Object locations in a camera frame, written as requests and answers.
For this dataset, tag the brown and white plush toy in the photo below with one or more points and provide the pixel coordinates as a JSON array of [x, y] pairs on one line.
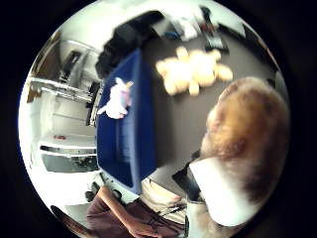
[[244, 132]]

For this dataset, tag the the person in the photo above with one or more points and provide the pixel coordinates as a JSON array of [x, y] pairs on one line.
[[145, 214]]

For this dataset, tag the blue storage box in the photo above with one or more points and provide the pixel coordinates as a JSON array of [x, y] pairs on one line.
[[138, 132]]

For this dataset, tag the white and pink plush toy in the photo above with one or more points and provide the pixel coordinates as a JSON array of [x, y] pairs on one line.
[[117, 99]]

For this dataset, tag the yellow plush toy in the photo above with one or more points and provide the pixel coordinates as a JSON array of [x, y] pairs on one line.
[[191, 71]]

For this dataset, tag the dark grey tray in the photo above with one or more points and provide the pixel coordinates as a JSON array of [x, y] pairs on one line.
[[69, 162]]

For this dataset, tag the white cloth bundle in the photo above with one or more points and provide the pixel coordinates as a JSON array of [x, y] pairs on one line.
[[186, 28]]

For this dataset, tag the white shelf unit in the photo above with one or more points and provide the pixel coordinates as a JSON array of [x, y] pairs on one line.
[[56, 95]]

